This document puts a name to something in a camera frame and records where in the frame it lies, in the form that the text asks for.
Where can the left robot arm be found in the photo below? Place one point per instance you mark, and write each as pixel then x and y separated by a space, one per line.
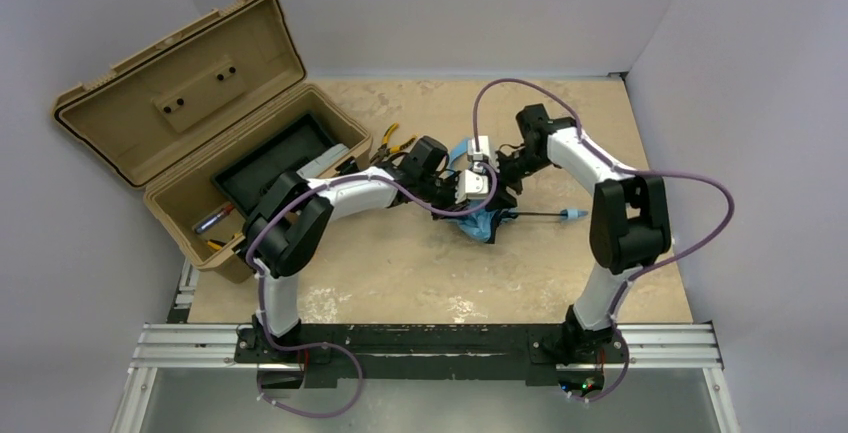
pixel 285 229

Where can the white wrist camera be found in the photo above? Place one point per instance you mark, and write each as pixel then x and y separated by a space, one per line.
pixel 479 152
pixel 472 186

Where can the black toolbox tray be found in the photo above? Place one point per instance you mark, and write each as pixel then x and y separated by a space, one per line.
pixel 248 178

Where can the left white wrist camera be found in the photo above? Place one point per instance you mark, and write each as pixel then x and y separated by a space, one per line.
pixel 472 186

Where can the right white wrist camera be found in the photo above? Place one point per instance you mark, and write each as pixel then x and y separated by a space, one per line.
pixel 479 152

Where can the yellow tool in toolbox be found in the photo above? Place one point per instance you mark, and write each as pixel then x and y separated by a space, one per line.
pixel 230 244

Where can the tan plastic toolbox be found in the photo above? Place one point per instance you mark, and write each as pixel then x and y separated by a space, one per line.
pixel 166 119

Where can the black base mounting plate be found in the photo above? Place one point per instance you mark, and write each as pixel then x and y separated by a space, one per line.
pixel 533 354

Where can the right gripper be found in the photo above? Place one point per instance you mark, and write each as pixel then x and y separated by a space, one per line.
pixel 501 196

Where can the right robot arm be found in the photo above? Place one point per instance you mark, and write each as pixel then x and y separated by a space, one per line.
pixel 629 224

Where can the aluminium rail frame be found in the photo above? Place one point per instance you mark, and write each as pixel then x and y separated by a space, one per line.
pixel 183 376

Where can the grey box in toolbox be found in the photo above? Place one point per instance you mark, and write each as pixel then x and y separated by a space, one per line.
pixel 316 167

